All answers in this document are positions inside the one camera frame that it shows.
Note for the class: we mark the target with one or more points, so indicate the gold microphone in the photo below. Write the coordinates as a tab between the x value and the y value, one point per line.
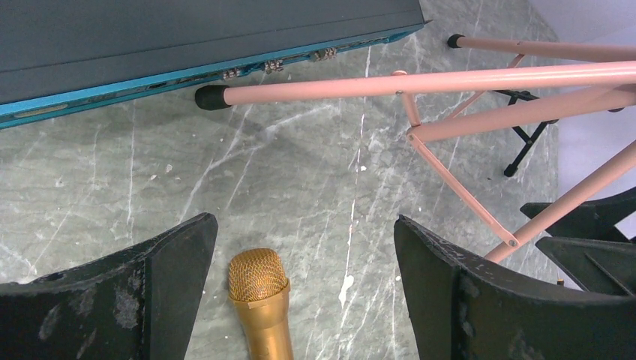
260	292

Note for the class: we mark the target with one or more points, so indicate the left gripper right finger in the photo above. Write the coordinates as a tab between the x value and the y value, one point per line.
463	306

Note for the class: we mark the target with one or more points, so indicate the black blue flat box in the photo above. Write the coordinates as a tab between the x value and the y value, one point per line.
63	57

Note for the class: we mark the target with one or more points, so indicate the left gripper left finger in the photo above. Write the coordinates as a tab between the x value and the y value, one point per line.
137	303

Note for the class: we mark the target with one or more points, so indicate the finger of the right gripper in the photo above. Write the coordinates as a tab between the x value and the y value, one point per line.
597	219
594	265

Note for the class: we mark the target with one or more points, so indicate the pink music stand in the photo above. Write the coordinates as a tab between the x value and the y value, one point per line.
598	78

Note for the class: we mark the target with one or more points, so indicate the black microphone stand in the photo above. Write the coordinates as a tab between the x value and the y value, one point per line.
529	139

